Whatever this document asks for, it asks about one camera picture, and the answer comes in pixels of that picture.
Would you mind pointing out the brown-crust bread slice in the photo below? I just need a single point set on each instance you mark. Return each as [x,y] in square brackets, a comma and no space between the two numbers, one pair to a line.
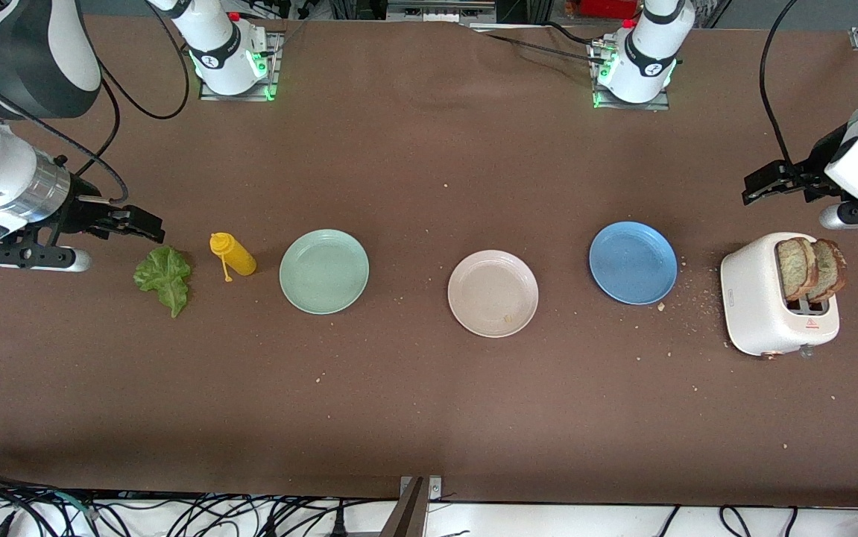
[831,268]
[794,268]

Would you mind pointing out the white two-slot toaster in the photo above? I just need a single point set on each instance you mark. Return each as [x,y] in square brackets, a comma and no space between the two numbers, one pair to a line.
[753,298]

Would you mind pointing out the blue round plate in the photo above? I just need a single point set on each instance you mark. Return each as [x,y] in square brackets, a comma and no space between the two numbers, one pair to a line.
[633,262]

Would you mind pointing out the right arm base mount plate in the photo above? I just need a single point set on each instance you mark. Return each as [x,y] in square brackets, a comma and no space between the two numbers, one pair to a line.
[270,74]

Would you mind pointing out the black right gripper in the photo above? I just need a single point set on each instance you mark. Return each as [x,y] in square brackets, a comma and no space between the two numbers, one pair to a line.
[84,212]

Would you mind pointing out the green lettuce leaf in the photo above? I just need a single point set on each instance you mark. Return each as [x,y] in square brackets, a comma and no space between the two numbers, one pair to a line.
[164,280]

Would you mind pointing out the green round plate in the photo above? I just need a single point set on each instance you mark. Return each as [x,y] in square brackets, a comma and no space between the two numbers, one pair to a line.
[324,271]

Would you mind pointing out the red box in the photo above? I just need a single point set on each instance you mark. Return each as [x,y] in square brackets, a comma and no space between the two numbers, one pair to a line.
[607,7]

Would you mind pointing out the grey aluminium rail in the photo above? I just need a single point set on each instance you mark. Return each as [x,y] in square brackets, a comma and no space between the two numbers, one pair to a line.
[440,11]

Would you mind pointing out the beige round plate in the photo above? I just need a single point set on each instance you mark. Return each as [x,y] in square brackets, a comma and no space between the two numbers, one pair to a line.
[493,293]

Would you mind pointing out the yellow squeeze sauce bottle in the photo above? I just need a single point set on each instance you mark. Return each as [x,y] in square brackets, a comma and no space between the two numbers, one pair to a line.
[238,259]

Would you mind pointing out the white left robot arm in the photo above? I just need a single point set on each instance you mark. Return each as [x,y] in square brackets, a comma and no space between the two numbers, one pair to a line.
[648,60]

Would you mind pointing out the aluminium camera post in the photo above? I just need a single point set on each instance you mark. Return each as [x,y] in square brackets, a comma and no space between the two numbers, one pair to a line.
[406,514]

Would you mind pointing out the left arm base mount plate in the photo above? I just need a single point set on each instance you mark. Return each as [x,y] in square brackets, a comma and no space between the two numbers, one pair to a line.
[600,101]

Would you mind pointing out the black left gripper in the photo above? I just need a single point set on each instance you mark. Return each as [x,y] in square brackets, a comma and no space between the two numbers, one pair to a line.
[811,173]

